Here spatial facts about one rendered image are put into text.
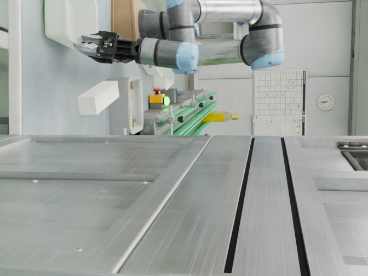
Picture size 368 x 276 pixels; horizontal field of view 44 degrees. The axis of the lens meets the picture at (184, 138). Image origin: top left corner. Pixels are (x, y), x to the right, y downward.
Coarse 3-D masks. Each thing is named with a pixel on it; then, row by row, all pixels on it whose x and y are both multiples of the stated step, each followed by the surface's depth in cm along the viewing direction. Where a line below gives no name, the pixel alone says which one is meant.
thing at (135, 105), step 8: (128, 80) 174; (136, 80) 188; (128, 88) 174; (136, 88) 190; (128, 96) 174; (136, 96) 190; (128, 104) 176; (136, 104) 191; (128, 112) 176; (136, 112) 191; (136, 120) 192; (136, 128) 187
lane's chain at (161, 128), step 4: (196, 108) 309; (172, 112) 233; (192, 112) 293; (156, 124) 199; (160, 124) 207; (164, 124) 215; (168, 124) 223; (172, 124) 233; (160, 128) 207; (164, 128) 215; (168, 128) 223; (160, 132) 207; (164, 132) 215
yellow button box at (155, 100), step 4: (152, 96) 234; (156, 96) 234; (160, 96) 233; (164, 96) 239; (152, 100) 234; (156, 100) 234; (160, 100) 234; (152, 104) 235; (156, 104) 234; (160, 104) 234
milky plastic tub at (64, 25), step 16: (48, 0) 122; (64, 0) 120; (80, 0) 137; (48, 16) 122; (64, 16) 121; (80, 16) 141; (96, 16) 141; (48, 32) 122; (64, 32) 121; (80, 32) 141; (96, 32) 141
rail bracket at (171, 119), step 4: (156, 116) 195; (168, 116) 193; (172, 116) 193; (180, 116) 193; (156, 120) 193; (160, 120) 194; (164, 120) 194; (168, 120) 193; (172, 120) 192; (176, 120) 193; (180, 120) 192; (172, 132) 194
